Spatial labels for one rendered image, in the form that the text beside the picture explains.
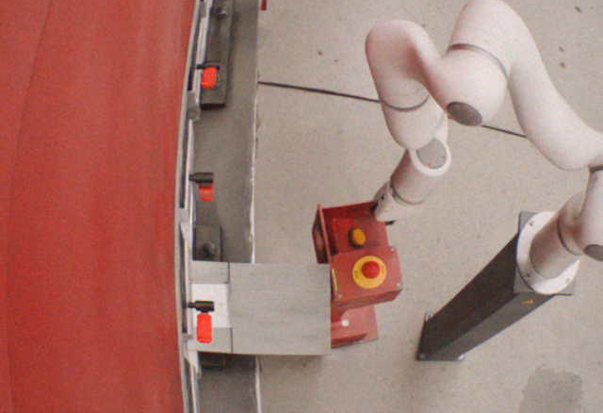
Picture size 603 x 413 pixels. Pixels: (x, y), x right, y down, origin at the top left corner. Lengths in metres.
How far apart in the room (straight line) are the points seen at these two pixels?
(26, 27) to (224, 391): 1.31
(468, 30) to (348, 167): 1.64
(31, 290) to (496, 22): 0.82
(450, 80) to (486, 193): 1.72
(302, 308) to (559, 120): 0.64
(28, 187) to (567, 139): 0.89
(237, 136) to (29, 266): 1.36
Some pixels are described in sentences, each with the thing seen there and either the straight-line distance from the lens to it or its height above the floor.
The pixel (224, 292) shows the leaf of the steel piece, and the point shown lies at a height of 1.00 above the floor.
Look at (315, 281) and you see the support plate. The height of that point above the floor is 1.00.
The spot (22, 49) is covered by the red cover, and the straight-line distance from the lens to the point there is 0.24.
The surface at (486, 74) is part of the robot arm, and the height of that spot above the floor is 1.59.
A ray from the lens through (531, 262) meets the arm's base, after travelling 1.51.
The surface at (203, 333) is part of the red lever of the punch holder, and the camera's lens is 1.07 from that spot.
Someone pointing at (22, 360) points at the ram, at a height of 2.10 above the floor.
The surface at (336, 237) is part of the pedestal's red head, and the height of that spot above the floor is 0.75.
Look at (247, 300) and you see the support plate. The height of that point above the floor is 1.00.
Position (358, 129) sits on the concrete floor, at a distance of 2.64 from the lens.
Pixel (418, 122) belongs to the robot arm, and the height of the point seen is 1.31.
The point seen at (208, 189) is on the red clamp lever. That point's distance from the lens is 1.24.
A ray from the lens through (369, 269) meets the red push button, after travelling 1.63.
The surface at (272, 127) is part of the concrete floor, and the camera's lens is 2.62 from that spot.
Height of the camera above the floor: 2.37
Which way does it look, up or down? 69 degrees down
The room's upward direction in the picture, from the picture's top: 10 degrees clockwise
